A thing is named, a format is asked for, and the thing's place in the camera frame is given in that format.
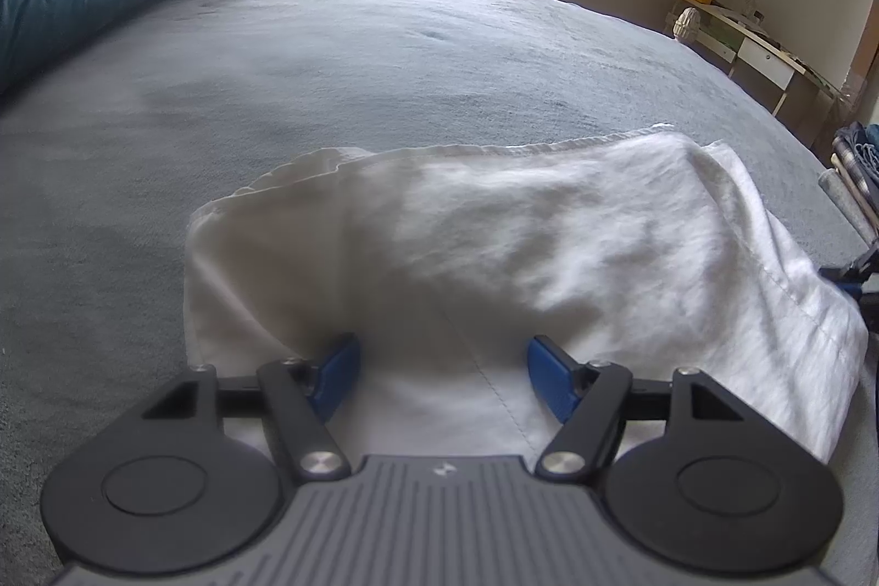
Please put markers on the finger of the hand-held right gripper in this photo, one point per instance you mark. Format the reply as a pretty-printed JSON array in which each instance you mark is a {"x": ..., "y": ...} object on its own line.
[{"x": 843, "y": 278}]

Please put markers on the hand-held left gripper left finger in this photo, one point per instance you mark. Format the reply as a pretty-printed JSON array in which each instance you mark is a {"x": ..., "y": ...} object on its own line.
[{"x": 336, "y": 370}]

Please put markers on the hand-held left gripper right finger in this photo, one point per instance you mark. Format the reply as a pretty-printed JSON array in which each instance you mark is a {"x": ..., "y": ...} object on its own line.
[{"x": 546, "y": 373}]

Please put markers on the white button shirt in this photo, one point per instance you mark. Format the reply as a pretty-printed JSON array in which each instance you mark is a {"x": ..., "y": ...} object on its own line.
[{"x": 515, "y": 236}]

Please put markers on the stack of folded clothes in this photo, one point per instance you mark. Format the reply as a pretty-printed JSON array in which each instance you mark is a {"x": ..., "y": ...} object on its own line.
[{"x": 851, "y": 195}]

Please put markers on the folded blue jeans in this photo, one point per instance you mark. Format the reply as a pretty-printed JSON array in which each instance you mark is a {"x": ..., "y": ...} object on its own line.
[{"x": 871, "y": 143}]

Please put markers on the tall cardboard box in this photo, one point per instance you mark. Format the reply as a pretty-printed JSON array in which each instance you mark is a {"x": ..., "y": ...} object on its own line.
[{"x": 866, "y": 71}]

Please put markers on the cream desk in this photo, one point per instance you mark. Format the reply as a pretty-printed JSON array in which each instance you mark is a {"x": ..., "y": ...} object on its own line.
[{"x": 762, "y": 54}]

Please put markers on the cream bedpost finial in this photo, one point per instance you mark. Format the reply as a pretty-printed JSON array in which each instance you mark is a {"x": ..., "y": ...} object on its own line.
[{"x": 688, "y": 24}]

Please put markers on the grey bed blanket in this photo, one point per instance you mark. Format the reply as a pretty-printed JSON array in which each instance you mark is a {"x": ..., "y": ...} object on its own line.
[{"x": 378, "y": 50}]

